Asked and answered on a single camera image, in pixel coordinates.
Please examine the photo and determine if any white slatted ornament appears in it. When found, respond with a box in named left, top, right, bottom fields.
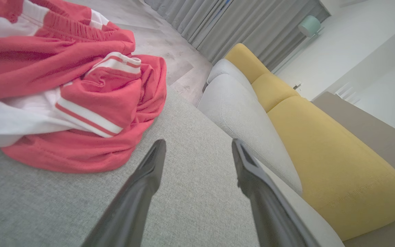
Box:
left=335, top=82, right=361, bottom=105

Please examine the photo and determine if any large grey sofa chaise cushion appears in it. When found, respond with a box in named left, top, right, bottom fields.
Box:
left=0, top=86, right=345, bottom=247

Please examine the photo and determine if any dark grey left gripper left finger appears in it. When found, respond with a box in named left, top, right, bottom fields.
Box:
left=81, top=139, right=167, bottom=247

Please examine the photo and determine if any grey sofa seat cushion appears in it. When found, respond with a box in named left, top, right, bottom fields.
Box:
left=197, top=74, right=303, bottom=196
left=207, top=58, right=258, bottom=100

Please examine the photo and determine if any grey pleated curtain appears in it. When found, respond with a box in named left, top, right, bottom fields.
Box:
left=144, top=0, right=332, bottom=72

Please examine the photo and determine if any narrow yellow sofa backrest cushion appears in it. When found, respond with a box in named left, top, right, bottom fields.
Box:
left=251, top=73, right=301, bottom=113

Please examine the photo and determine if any mint green floor lamp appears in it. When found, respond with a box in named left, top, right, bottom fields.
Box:
left=273, top=15, right=325, bottom=74

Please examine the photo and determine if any red and white jersey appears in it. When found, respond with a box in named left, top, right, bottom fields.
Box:
left=0, top=0, right=167, bottom=174

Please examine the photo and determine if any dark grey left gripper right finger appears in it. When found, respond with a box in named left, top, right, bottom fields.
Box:
left=231, top=138, right=321, bottom=247

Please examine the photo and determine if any wide yellow sofa backrest cushion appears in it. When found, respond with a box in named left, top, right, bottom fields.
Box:
left=268, top=96, right=395, bottom=241

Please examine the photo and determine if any yellow sofa end backrest cushion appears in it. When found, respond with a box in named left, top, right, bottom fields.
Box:
left=225, top=43, right=270, bottom=84

